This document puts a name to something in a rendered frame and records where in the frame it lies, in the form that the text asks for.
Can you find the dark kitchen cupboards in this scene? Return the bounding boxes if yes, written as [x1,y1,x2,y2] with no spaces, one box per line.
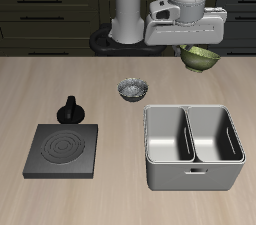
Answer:
[0,0,256,58]

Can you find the flat black base plate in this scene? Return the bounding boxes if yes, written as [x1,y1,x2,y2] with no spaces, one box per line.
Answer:
[88,23,168,57]

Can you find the green bowl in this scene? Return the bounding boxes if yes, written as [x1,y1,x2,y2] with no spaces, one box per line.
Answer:
[179,44,221,74]

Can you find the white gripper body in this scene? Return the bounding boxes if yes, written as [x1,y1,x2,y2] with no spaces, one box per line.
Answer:
[143,7,228,47]

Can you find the dark grey stove plate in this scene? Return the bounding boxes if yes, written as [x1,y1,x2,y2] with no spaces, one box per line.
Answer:
[22,123,99,180]

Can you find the white two-bin basket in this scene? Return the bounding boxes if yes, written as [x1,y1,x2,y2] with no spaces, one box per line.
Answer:
[143,103,247,192]

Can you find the small grey fluted bowl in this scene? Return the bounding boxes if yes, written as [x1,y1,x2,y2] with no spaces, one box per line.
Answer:
[116,77,150,103]

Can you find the round black stove knob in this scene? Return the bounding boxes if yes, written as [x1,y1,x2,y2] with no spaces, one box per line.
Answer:
[56,95,86,125]

